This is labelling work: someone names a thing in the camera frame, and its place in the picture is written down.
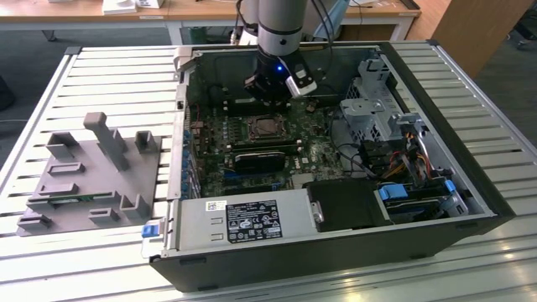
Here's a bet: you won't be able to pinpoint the black graphics card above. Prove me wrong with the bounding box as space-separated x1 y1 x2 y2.
231 150 286 176

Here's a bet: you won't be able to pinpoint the yellow red power wires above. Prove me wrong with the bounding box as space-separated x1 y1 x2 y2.
388 135 436 183

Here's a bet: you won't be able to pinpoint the black chair base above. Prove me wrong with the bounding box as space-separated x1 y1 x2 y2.
513 18 537 51

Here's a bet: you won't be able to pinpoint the silver power supply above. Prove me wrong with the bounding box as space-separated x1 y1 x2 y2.
161 190 321 253

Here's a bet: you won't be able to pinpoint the green motherboard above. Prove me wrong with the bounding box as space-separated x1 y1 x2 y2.
184 99 364 199

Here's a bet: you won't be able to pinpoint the plain white box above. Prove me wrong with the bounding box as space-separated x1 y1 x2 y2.
103 0 140 16

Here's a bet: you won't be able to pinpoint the metal socket cover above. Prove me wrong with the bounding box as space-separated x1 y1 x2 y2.
247 115 293 142

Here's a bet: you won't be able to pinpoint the silver CPU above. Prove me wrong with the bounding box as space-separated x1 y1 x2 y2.
255 121 282 137

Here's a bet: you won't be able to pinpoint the wooden cabinet panel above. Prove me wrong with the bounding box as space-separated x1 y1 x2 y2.
405 0 537 81

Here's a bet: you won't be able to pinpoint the green RAM stick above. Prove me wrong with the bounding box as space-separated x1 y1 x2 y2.
48 194 97 205

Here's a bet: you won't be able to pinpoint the grey parts rack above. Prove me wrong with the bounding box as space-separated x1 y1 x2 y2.
15 111 164 237

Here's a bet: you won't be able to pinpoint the hard disk in blue carrier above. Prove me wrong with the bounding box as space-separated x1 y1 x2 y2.
374 182 452 221

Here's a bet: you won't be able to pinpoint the black plastic shroud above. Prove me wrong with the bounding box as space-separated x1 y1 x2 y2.
305 179 396 234

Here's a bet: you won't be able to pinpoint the black PC case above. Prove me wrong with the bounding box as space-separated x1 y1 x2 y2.
148 39 518 293

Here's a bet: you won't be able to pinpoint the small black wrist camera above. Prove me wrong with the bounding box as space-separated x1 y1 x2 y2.
243 75 265 93

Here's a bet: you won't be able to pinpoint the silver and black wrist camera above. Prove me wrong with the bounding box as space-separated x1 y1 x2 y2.
284 64 318 97

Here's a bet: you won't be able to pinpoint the wooden desk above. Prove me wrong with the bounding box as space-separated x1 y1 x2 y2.
0 0 422 43

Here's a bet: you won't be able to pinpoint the silver metal drive cage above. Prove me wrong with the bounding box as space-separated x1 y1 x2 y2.
338 58 425 143

